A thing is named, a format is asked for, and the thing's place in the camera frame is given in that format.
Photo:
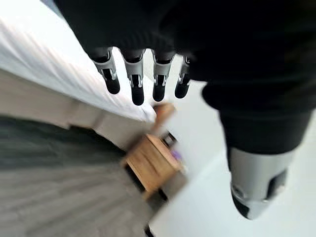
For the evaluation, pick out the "beige bed base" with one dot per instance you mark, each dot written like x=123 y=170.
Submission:
x=49 y=103

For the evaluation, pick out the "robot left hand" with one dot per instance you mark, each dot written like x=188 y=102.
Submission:
x=222 y=49

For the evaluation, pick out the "small purple object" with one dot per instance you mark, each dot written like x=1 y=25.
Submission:
x=175 y=155

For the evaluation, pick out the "black device on nightstand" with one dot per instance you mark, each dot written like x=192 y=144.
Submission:
x=169 y=138

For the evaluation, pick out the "wooden headboard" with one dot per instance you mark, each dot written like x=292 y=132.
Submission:
x=163 y=113

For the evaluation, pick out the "white striped bed sheet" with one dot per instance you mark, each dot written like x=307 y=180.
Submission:
x=49 y=56

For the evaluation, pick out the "wooden nightstand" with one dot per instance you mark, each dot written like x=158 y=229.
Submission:
x=153 y=163

